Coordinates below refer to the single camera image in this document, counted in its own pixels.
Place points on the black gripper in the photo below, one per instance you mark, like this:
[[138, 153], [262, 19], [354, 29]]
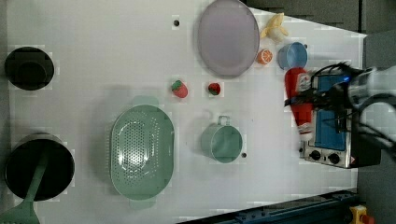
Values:
[[335, 98]]

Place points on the red plush ketchup bottle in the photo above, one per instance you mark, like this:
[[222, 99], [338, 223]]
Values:
[[298, 85]]

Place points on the grey round plate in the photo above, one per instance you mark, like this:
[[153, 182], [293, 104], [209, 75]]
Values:
[[228, 37]]

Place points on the blue cup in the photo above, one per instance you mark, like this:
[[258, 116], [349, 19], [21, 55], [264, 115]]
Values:
[[292, 55]]

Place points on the silver toaster oven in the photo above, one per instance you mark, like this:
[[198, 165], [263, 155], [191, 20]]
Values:
[[338, 137]]

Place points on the orange slice toy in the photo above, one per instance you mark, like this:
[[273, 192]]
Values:
[[264, 57]]

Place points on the plush peeled banana toy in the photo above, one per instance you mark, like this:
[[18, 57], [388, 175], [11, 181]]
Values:
[[274, 29]]

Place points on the small red strawberry toy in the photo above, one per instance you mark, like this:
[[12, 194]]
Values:
[[214, 88]]

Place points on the yellow emergency stop button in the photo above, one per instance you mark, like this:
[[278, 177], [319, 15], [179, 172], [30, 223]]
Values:
[[360, 216]]

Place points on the large red strawberry toy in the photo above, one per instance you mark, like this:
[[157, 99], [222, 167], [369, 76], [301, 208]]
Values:
[[179, 89]]

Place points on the green perforated colander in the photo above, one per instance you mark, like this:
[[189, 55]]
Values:
[[142, 149]]

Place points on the small black pot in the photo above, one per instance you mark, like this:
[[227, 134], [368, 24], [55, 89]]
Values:
[[29, 68]]

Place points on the green slotted spatula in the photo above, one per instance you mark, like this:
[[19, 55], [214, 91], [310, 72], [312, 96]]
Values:
[[24, 212]]

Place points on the green cup with handle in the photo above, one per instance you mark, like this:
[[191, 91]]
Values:
[[221, 141]]

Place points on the blue metal frame rail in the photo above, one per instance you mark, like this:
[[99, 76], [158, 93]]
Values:
[[329, 208]]

